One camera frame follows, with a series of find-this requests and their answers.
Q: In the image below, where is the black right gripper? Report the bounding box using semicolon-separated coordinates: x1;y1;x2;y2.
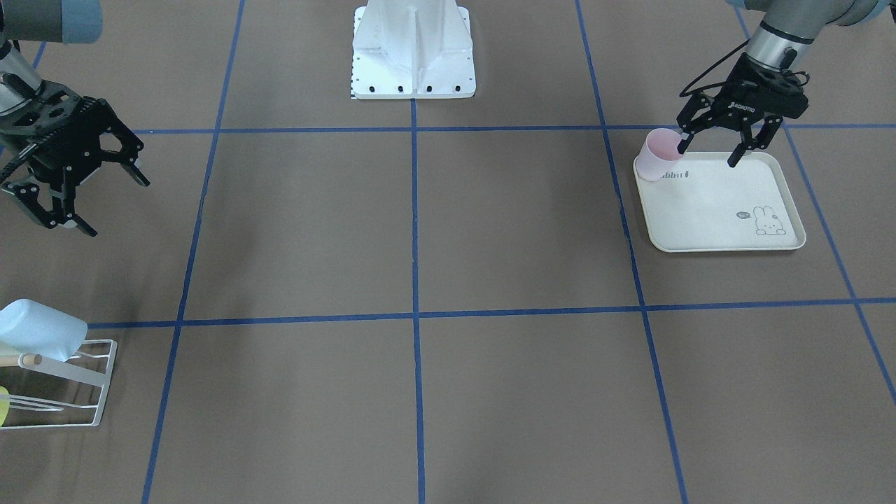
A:
0;80;151;238

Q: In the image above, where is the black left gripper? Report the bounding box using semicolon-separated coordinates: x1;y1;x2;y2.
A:
675;53;809;168

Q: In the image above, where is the pink plastic cup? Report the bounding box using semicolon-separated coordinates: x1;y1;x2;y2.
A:
633;128;684;181

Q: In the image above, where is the grey plastic cup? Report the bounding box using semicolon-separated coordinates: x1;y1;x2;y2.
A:
1;299;88;361

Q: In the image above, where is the yellow plastic cup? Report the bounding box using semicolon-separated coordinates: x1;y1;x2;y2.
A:
0;386;12;426

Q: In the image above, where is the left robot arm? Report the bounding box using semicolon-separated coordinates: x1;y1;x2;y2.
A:
676;1;894;168

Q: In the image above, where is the cream plastic tray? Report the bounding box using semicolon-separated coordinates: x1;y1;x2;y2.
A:
636;152;806;253

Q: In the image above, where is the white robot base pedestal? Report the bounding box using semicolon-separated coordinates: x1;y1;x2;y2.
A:
350;1;477;100

